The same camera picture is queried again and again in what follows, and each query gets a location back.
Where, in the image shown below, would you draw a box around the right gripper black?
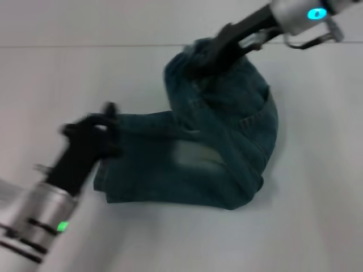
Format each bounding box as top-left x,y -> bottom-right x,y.
185,2 -> 282,82

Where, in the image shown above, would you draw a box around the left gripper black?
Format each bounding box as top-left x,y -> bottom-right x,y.
45,101 -> 124,197

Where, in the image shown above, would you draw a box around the blue denim shorts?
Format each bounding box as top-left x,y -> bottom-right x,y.
92,38 -> 281,211

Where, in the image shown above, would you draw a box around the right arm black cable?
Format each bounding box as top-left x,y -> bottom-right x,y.
282,15 -> 346,49

